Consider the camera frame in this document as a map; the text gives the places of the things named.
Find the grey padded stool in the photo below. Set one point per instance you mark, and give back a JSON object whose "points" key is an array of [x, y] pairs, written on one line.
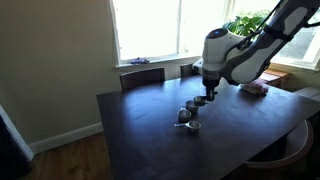
{"points": [[308, 93]]}

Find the white framed window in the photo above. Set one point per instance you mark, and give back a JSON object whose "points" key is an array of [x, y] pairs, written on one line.
{"points": [[150, 30], [300, 50]]}

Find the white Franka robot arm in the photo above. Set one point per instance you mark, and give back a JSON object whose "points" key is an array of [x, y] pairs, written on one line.
{"points": [[220, 50]]}

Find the dark wooden dining chair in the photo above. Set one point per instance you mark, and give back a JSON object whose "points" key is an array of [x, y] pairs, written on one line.
{"points": [[186, 70], [142, 78]]}

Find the white baseboard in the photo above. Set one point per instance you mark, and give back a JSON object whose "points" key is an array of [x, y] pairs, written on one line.
{"points": [[66, 137]]}

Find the curved back wooden chair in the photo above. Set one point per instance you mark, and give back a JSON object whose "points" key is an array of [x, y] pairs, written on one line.
{"points": [[283, 156]]}

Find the smallest steel measuring cup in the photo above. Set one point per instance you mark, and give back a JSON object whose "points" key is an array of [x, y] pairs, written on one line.
{"points": [[195, 126]]}

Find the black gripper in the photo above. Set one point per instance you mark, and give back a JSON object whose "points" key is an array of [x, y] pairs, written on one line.
{"points": [[211, 85]]}

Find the one-third steel measuring cup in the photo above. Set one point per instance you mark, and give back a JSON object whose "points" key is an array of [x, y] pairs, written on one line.
{"points": [[184, 116]]}

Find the white door frame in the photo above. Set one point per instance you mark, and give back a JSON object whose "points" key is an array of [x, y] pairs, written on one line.
{"points": [[16, 135]]}

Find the blue object on sill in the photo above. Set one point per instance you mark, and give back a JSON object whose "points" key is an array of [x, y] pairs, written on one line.
{"points": [[140, 61]]}

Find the green potted plant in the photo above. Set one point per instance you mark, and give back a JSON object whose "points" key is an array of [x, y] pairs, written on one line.
{"points": [[245, 25]]}

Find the half steel measuring cup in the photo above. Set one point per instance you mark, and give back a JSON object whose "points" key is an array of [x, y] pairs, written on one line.
{"points": [[199, 101]]}

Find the wooden bench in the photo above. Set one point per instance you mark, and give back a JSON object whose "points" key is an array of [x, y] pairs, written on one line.
{"points": [[275, 76]]}

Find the clear plastic bag of items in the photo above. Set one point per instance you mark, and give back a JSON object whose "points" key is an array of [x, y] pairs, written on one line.
{"points": [[255, 88]]}

